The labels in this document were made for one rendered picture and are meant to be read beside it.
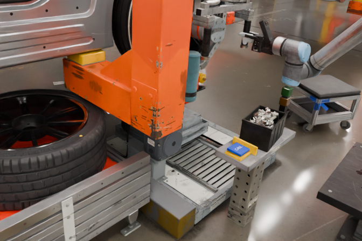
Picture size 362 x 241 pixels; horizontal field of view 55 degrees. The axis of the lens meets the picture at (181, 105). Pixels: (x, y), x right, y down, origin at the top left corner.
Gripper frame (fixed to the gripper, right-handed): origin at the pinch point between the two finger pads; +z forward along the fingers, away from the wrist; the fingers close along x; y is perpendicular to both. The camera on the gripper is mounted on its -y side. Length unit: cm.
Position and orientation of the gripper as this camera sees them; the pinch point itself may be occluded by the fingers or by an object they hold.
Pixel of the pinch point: (243, 32)
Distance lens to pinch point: 191.3
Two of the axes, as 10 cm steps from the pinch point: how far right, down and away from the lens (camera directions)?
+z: -7.4, -3.4, 5.9
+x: 6.7, -2.7, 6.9
